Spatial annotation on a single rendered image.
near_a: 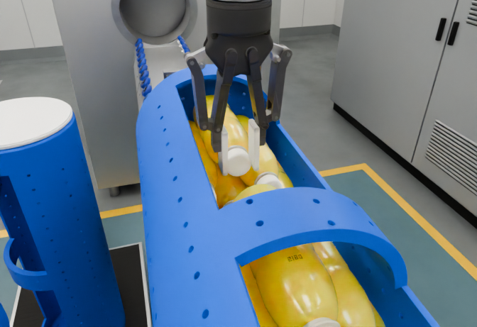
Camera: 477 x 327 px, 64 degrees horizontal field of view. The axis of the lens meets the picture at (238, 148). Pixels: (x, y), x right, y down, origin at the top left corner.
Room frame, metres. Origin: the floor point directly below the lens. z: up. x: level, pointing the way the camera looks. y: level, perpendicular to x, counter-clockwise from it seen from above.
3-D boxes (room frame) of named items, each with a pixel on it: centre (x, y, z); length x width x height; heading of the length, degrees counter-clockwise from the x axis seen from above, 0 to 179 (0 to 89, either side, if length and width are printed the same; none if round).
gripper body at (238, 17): (0.45, 0.00, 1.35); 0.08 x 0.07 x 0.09; 106
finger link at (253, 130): (0.46, -0.02, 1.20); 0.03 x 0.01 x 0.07; 16
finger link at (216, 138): (0.44, 0.04, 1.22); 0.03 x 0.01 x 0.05; 106
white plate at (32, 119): (0.85, 0.57, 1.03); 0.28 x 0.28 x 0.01
